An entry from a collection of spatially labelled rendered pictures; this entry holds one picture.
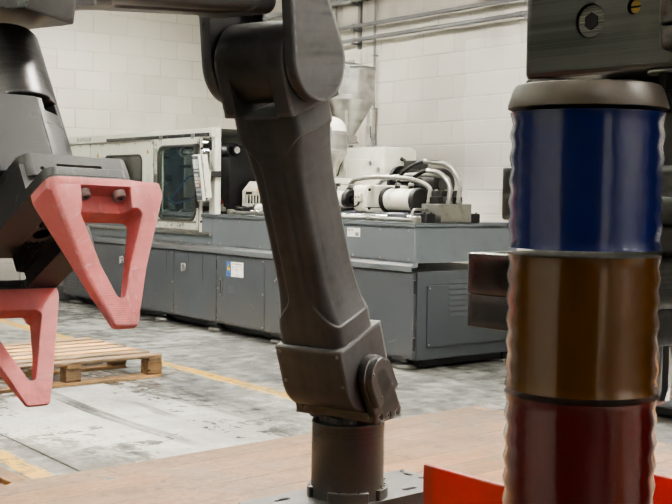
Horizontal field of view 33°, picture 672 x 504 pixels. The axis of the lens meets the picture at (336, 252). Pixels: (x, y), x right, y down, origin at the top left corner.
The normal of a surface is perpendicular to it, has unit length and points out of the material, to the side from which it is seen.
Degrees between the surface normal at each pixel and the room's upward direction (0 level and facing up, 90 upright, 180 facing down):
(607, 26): 90
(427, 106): 90
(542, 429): 104
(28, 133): 58
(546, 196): 76
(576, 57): 90
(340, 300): 81
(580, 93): 72
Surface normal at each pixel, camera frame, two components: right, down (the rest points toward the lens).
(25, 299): 0.59, -0.53
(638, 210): 0.48, 0.29
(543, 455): -0.60, 0.28
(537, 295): -0.69, -0.22
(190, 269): -0.79, 0.02
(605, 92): 0.01, -0.26
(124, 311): 0.66, -0.32
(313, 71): 0.82, 0.04
